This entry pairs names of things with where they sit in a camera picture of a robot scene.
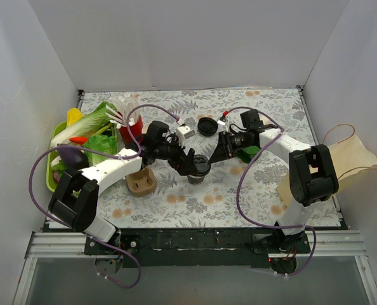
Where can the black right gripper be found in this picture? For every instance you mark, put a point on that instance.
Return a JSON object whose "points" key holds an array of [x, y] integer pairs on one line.
{"points": [[223, 145]]}

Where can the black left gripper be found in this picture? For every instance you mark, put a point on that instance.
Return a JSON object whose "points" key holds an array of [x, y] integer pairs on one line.
{"points": [[181, 157]]}

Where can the black sleeved paper cup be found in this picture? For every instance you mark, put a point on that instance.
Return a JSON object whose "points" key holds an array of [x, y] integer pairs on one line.
{"points": [[196, 179]]}

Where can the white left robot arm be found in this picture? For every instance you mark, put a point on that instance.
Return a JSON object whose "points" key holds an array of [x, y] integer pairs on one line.
{"points": [[75, 199]]}

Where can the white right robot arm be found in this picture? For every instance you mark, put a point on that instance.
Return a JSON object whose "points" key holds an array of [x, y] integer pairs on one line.
{"points": [[312, 177]]}

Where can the black coffee lid stack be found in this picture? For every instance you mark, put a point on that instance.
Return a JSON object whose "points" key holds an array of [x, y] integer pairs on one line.
{"points": [[207, 126]]}

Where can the floral patterned table mat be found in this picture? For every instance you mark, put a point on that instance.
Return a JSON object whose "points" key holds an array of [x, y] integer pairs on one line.
{"points": [[177, 203]]}

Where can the green white bok choy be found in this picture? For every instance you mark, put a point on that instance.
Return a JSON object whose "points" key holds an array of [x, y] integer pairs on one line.
{"points": [[248, 153]]}

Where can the brown cardboard cup carrier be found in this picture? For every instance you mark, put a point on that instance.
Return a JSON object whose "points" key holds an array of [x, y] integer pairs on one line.
{"points": [[141, 183]]}

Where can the red ribbed cup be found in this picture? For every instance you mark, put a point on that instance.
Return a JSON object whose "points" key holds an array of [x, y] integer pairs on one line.
{"points": [[136, 131]]}

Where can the green lettuce leaf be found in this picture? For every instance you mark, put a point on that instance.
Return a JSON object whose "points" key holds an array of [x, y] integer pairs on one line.
{"points": [[104, 144]]}

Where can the large napa cabbage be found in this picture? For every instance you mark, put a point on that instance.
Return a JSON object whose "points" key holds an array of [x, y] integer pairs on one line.
{"points": [[86, 126]]}

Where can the red chili pepper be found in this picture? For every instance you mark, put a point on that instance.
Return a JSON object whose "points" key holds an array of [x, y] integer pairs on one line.
{"points": [[79, 140]]}

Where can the purple eggplant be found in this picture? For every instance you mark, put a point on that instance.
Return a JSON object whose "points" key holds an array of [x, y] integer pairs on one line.
{"points": [[72, 157]]}

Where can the brown paper bag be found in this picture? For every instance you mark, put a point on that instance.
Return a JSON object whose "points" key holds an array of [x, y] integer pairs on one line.
{"points": [[350, 158]]}

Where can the yellow pepper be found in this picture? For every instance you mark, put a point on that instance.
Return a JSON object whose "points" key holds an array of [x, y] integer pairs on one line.
{"points": [[73, 115]]}

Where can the small purple vegetable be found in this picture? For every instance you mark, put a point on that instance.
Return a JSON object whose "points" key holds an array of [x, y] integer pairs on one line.
{"points": [[57, 176]]}

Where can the green plastic tray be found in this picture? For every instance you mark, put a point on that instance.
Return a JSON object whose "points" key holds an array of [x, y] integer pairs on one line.
{"points": [[50, 181]]}

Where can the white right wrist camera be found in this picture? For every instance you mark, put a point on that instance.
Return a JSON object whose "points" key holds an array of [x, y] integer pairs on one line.
{"points": [[223, 118]]}

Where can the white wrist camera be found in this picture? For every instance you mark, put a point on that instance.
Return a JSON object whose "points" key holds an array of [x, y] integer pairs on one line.
{"points": [[184, 132], [223, 118]]}

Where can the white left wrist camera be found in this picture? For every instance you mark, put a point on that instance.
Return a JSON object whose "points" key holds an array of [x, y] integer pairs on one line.
{"points": [[184, 132]]}

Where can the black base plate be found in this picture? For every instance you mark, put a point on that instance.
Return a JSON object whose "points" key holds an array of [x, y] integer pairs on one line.
{"points": [[241, 246]]}

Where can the aluminium frame rail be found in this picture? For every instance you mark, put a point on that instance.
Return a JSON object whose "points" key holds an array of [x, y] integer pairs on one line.
{"points": [[325, 243]]}

